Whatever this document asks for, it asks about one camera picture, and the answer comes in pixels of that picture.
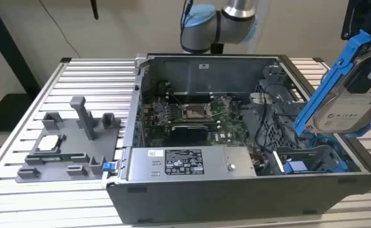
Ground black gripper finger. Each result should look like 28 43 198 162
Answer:
346 68 371 95

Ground hard disk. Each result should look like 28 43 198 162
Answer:
293 29 371 140

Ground grey disk bay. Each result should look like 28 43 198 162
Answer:
271 145 343 175

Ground blue installed disk carrier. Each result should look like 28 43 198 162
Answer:
283 161 310 173

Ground grey perforated drive cage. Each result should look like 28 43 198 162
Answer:
247 78 317 152

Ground metal socket cover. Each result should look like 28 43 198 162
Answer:
210 96 235 117

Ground green motherboard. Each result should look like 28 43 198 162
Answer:
139 95 253 147

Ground CPU socket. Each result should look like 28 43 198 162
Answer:
179 103 212 121

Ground black RAM slots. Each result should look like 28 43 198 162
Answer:
166 92 214 104

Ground black graphics card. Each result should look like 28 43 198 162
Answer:
171 125 211 146

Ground thin metal locking lever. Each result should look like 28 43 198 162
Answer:
170 92 186 107

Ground silver power supply unit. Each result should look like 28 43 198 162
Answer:
126 146 258 181

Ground black open PC case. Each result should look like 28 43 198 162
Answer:
102 52 371 225

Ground black hanging antenna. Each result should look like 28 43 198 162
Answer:
90 0 100 21

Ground grey parts rack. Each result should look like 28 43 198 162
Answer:
15 95 124 184

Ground green RAM stick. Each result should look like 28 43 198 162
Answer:
30 154 86 161

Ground silver CPU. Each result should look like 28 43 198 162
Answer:
38 136 62 152

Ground black stand base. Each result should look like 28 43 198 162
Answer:
0 93 34 132

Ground light blue disk wire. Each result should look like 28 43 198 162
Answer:
310 134 341 153

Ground black disk wire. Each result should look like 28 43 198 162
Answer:
255 84 289 153

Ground black cable on arm joint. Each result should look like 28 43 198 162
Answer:
180 0 195 29

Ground thin black wall cable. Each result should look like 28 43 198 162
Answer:
38 0 83 59

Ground black stand post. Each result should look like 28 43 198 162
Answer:
0 0 43 99

